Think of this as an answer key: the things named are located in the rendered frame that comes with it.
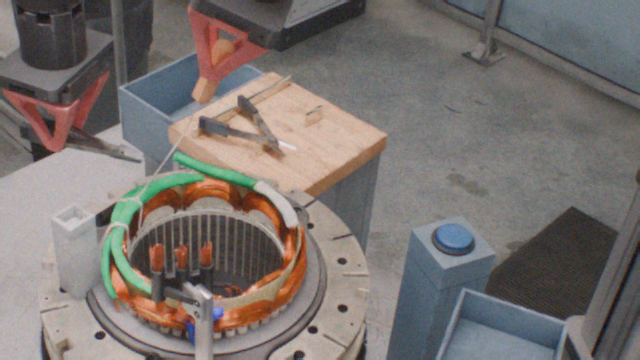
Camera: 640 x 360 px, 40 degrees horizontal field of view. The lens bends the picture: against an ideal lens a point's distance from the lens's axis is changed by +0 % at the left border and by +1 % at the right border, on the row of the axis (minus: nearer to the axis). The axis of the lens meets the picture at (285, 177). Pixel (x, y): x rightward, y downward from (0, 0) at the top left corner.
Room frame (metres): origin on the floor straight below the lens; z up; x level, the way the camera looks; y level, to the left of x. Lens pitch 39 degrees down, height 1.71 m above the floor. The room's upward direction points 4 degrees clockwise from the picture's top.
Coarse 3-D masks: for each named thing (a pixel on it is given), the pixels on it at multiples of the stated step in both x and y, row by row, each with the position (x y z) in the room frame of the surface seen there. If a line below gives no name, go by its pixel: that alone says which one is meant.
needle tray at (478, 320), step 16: (464, 288) 0.64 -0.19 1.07; (464, 304) 0.64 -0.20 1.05; (480, 304) 0.63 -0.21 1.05; (496, 304) 0.62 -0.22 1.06; (512, 304) 0.62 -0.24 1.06; (464, 320) 0.63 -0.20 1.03; (480, 320) 0.63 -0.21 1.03; (496, 320) 0.62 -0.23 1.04; (512, 320) 0.62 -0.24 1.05; (528, 320) 0.61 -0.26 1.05; (544, 320) 0.61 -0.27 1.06; (560, 320) 0.61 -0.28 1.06; (448, 336) 0.57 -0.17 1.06; (464, 336) 0.61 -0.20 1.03; (480, 336) 0.61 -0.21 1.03; (496, 336) 0.61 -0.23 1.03; (512, 336) 0.62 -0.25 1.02; (528, 336) 0.61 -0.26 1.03; (544, 336) 0.61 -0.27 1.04; (560, 336) 0.59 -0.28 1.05; (448, 352) 0.59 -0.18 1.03; (464, 352) 0.59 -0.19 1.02; (480, 352) 0.59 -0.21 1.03; (496, 352) 0.59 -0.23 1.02; (512, 352) 0.59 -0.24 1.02; (528, 352) 0.60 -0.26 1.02; (544, 352) 0.60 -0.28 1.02; (560, 352) 0.56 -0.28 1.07
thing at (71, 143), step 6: (72, 138) 0.66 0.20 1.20; (66, 144) 0.65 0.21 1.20; (72, 144) 0.65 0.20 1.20; (78, 144) 0.65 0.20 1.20; (84, 144) 0.65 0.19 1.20; (90, 144) 0.65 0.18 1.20; (96, 144) 0.65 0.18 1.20; (84, 150) 0.65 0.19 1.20; (90, 150) 0.65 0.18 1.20; (96, 150) 0.65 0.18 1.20; (102, 150) 0.65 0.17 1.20
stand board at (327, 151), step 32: (288, 96) 0.97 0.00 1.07; (256, 128) 0.89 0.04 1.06; (288, 128) 0.90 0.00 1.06; (320, 128) 0.90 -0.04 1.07; (352, 128) 0.91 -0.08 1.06; (224, 160) 0.82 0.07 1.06; (256, 160) 0.83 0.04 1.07; (288, 160) 0.83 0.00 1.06; (320, 160) 0.84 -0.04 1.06; (352, 160) 0.84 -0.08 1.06; (320, 192) 0.80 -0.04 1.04
